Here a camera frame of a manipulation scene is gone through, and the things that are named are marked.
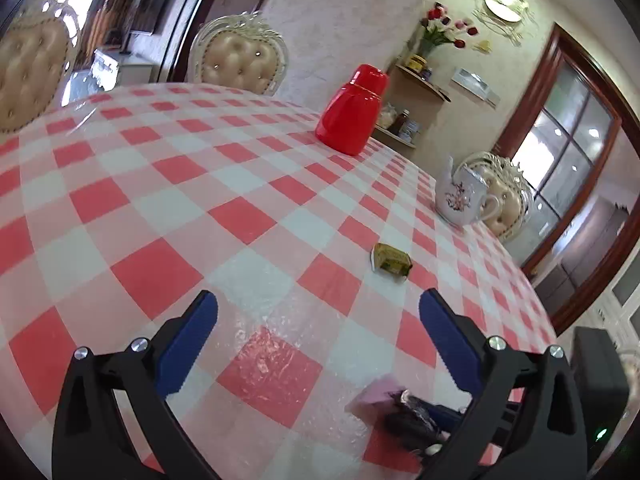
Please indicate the wooden side cabinet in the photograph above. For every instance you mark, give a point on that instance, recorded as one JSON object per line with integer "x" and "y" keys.
{"x": 425, "y": 82}

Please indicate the green candy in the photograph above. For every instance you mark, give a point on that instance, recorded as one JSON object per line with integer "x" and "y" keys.
{"x": 392, "y": 260}

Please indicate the white wall box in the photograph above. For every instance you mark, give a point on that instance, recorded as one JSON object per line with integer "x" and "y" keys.
{"x": 475, "y": 85}

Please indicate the white floral teapot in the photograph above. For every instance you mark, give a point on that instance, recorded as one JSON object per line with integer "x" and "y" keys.
{"x": 460, "y": 195}

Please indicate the brown glass bottle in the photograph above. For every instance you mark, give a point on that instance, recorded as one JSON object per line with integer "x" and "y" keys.
{"x": 404, "y": 121}

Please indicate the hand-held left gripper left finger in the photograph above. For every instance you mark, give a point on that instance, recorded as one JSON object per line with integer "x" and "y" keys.
{"x": 185, "y": 340}

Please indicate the yellow lidded jar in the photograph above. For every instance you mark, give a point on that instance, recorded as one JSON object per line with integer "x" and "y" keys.
{"x": 416, "y": 63}

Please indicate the red flower bouquet vase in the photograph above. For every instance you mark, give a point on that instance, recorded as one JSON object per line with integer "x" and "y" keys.
{"x": 440, "y": 25}

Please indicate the red white checkered tablecloth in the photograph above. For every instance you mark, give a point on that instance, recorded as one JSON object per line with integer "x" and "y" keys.
{"x": 200, "y": 200}

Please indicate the pink snack packet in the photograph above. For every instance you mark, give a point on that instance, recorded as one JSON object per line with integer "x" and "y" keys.
{"x": 375, "y": 395}

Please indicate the brown curtain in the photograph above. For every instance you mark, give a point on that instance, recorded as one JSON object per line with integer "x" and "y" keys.
{"x": 112, "y": 5}

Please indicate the cream tufted dining chair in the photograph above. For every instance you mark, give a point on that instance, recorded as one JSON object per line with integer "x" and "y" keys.
{"x": 240, "y": 60}
{"x": 30, "y": 75}
{"x": 510, "y": 205}

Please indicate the wooden framed glass door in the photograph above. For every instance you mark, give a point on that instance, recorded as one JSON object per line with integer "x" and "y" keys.
{"x": 570, "y": 150}

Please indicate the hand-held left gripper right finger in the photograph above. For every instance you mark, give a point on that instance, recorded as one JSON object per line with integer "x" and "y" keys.
{"x": 447, "y": 340}

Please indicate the black flat television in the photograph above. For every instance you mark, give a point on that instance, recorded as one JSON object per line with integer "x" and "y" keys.
{"x": 150, "y": 10}

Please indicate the red thermos jug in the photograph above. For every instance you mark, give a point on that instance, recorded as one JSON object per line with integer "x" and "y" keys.
{"x": 350, "y": 115}

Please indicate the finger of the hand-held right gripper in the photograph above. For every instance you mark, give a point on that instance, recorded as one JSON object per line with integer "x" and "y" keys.
{"x": 415, "y": 437}
{"x": 447, "y": 417}

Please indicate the white television cabinet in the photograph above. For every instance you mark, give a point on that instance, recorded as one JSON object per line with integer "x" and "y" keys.
{"x": 120, "y": 65}

